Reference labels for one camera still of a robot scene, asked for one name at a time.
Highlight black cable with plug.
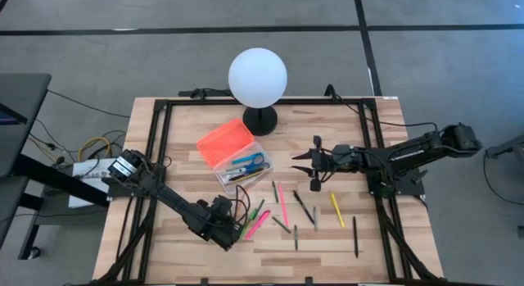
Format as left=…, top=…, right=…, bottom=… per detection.
left=178, top=87, right=235, bottom=101

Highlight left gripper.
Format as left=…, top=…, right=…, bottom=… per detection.
left=196, top=194, right=246, bottom=252

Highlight grey desk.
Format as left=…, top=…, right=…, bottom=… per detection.
left=0, top=72, right=52, bottom=179

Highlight thick black cable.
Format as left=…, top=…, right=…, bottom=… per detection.
left=228, top=184, right=251, bottom=226

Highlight white paper box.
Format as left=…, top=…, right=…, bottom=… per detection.
left=67, top=157, right=118, bottom=210

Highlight black power cable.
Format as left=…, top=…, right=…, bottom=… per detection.
left=324, top=84, right=440, bottom=129

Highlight green highlighter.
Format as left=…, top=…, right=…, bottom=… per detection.
left=238, top=209, right=259, bottom=242

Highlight black stand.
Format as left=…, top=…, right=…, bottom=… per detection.
left=485, top=134, right=524, bottom=161

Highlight thin pink pen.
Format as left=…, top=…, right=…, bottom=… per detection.
left=278, top=182, right=290, bottom=228

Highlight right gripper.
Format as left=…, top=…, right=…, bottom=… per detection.
left=290, top=134, right=357, bottom=193

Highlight black pen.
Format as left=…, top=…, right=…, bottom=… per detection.
left=352, top=216, right=360, bottom=260
left=292, top=189, right=316, bottom=226

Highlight white globe table lamp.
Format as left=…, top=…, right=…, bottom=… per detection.
left=227, top=47, right=289, bottom=137

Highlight yellow cable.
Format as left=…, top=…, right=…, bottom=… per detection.
left=76, top=135, right=112, bottom=161

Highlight black desk beam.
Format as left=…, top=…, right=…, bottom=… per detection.
left=11, top=153, right=111, bottom=208

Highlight orange pencil with blue eraser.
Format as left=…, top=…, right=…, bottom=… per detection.
left=229, top=169, right=266, bottom=184

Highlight clear box with orange lid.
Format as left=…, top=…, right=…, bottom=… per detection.
left=196, top=117, right=274, bottom=196

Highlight pink highlighter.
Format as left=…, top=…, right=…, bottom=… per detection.
left=244, top=209, right=272, bottom=241

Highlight blue handled scissors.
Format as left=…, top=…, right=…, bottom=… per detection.
left=223, top=152, right=272, bottom=181

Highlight yellow highlighter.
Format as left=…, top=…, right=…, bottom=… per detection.
left=329, top=191, right=346, bottom=229

